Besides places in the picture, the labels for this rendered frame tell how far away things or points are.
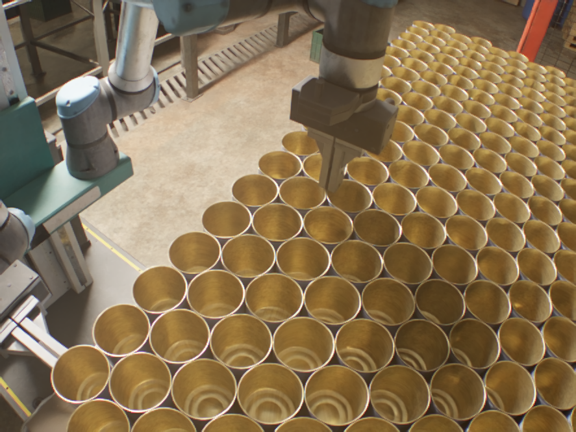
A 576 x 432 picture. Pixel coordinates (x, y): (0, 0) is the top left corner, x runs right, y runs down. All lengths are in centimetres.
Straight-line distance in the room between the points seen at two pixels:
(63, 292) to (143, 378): 114
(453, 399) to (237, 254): 35
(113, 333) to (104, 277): 110
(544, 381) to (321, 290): 33
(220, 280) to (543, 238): 52
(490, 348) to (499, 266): 15
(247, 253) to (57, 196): 66
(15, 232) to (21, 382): 83
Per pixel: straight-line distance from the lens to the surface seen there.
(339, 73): 49
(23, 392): 152
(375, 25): 47
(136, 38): 96
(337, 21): 47
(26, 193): 118
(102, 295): 161
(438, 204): 71
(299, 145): 76
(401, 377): 51
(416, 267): 61
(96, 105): 107
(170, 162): 260
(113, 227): 227
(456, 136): 87
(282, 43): 414
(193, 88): 318
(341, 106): 46
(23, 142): 116
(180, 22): 43
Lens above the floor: 159
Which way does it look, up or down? 45 degrees down
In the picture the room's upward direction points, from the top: 7 degrees clockwise
